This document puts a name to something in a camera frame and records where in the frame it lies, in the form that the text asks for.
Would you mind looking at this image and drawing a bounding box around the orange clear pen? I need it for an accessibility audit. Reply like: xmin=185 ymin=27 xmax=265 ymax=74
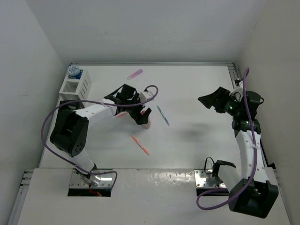
xmin=131 ymin=135 xmax=150 ymax=156

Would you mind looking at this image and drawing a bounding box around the red wire at left base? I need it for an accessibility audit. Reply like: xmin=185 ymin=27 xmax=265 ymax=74
xmin=88 ymin=187 xmax=102 ymax=197

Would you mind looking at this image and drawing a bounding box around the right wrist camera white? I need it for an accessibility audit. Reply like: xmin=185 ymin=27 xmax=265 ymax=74
xmin=230 ymin=79 xmax=243 ymax=98

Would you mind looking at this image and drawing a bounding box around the pink cap glue bottle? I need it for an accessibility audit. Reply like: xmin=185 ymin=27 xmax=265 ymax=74
xmin=142 ymin=119 xmax=151 ymax=129

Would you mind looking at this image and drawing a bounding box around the metal base plate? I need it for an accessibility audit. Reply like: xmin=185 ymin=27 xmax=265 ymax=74
xmin=69 ymin=169 xmax=113 ymax=189
xmin=194 ymin=169 xmax=226 ymax=189

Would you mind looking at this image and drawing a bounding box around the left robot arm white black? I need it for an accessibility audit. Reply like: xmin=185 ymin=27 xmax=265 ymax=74
xmin=50 ymin=84 xmax=153 ymax=177

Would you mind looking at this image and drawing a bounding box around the black slotted organizer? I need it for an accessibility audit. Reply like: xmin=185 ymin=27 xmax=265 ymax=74
xmin=58 ymin=103 xmax=84 ymax=112

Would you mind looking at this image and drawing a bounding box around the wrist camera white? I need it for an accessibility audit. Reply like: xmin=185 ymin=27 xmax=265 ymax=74
xmin=139 ymin=91 xmax=153 ymax=102
xmin=230 ymin=79 xmax=243 ymax=98

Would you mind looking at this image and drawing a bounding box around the blue clear pen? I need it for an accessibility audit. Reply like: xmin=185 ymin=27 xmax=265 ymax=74
xmin=157 ymin=105 xmax=170 ymax=126

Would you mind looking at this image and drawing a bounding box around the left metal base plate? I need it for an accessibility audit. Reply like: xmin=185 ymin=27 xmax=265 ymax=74
xmin=69 ymin=169 xmax=113 ymax=189

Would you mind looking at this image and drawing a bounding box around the purple highlighter marker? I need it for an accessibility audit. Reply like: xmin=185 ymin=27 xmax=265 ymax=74
xmin=127 ymin=69 xmax=143 ymax=80

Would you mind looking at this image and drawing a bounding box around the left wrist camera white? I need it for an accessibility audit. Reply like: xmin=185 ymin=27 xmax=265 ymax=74
xmin=139 ymin=91 xmax=153 ymax=102

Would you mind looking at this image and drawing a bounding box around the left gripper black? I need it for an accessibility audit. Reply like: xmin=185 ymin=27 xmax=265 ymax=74
xmin=125 ymin=93 xmax=151 ymax=124

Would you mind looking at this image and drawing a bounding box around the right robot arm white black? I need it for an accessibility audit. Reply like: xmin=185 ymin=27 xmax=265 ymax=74
xmin=198 ymin=87 xmax=279 ymax=218

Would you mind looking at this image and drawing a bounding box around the black cable at right base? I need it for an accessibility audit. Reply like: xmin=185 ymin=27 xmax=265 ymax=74
xmin=204 ymin=156 xmax=215 ymax=178

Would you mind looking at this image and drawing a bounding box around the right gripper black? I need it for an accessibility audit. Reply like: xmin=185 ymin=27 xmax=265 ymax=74
xmin=198 ymin=87 xmax=242 ymax=117

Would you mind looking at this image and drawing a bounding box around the white slotted organizer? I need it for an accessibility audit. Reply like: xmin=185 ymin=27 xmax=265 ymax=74
xmin=59 ymin=69 xmax=92 ymax=100

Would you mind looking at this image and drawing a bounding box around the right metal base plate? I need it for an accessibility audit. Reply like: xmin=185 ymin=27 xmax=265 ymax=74
xmin=194 ymin=169 xmax=226 ymax=189

